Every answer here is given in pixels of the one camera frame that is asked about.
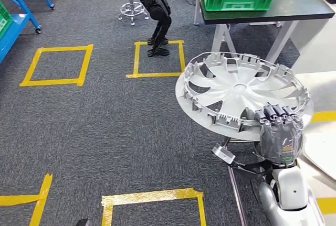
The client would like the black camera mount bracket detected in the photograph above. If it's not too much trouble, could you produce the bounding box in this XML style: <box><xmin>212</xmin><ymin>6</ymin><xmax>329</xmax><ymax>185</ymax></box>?
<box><xmin>230</xmin><ymin>158</ymin><xmax>275</xmax><ymax>180</ymax></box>

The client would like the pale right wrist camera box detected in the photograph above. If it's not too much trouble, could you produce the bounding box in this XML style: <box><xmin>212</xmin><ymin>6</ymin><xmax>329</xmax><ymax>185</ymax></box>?
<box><xmin>211</xmin><ymin>143</ymin><xmax>236</xmax><ymax>165</ymax></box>

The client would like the yellow floor tape square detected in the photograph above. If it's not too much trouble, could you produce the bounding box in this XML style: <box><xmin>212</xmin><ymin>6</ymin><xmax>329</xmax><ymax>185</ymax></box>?
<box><xmin>125</xmin><ymin>40</ymin><xmax>186</xmax><ymax>79</ymax></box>
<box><xmin>0</xmin><ymin>173</ymin><xmax>53</xmax><ymax>226</ymax></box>
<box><xmin>20</xmin><ymin>44</ymin><xmax>94</xmax><ymax>87</ymax></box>
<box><xmin>100</xmin><ymin>188</ymin><xmax>207</xmax><ymax>226</ymax></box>

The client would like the black stool with chrome base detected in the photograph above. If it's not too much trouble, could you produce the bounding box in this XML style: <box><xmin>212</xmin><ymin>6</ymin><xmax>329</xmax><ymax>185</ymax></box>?
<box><xmin>118</xmin><ymin>0</ymin><xmax>150</xmax><ymax>26</ymax></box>

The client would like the white desk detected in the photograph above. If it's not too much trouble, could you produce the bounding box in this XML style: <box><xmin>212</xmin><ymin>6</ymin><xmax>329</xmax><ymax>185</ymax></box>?
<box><xmin>290</xmin><ymin>0</ymin><xmax>336</xmax><ymax>74</ymax></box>

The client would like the black table with white legs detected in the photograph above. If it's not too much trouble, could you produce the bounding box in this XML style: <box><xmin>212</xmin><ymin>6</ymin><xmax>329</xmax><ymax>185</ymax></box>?
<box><xmin>193</xmin><ymin>0</ymin><xmax>336</xmax><ymax>63</ymax></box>

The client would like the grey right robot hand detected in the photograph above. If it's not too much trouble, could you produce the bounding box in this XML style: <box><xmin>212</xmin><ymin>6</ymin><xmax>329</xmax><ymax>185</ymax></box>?
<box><xmin>253</xmin><ymin>103</ymin><xmax>305</xmax><ymax>166</ymax></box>

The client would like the steel workbench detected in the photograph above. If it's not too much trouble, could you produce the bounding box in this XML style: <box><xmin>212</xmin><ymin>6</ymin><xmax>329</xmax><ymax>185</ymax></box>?
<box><xmin>227</xmin><ymin>71</ymin><xmax>336</xmax><ymax>226</ymax></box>

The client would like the grey plastic wheel hubcap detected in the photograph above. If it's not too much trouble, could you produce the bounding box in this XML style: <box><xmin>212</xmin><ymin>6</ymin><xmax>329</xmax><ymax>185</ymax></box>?
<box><xmin>175</xmin><ymin>51</ymin><xmax>314</xmax><ymax>143</ymax></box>

